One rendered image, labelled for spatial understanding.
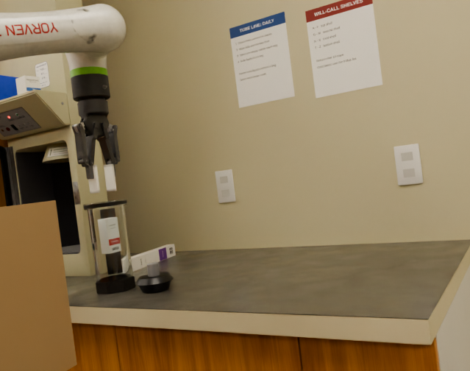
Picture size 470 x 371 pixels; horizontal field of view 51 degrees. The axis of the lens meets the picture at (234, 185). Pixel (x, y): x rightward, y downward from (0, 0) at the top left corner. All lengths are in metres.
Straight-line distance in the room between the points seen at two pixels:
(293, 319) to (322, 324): 0.05
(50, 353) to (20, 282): 0.11
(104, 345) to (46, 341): 0.48
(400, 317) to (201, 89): 1.22
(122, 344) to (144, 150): 0.97
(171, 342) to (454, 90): 1.00
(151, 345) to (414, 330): 0.56
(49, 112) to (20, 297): 0.94
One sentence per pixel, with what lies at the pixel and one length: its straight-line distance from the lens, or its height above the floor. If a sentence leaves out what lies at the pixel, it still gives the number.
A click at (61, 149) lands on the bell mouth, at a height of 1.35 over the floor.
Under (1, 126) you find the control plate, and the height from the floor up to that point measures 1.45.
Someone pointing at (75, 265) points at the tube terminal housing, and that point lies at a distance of 1.66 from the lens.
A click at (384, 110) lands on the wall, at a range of 1.54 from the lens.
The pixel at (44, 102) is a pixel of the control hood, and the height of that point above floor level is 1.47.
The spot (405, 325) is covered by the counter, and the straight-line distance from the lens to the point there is 0.82.
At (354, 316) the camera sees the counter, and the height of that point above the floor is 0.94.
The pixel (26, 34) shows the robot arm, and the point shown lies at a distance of 1.14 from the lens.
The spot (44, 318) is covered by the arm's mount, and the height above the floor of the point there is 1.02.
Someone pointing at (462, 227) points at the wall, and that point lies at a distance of 1.52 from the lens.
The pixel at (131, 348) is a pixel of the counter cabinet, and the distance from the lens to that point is 1.17.
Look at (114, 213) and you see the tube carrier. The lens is 1.26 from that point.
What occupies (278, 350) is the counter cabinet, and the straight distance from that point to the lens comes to 0.95.
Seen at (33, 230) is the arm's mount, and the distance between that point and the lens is 0.74.
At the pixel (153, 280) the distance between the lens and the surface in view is 1.19.
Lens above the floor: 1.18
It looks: 1 degrees down
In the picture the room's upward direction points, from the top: 7 degrees counter-clockwise
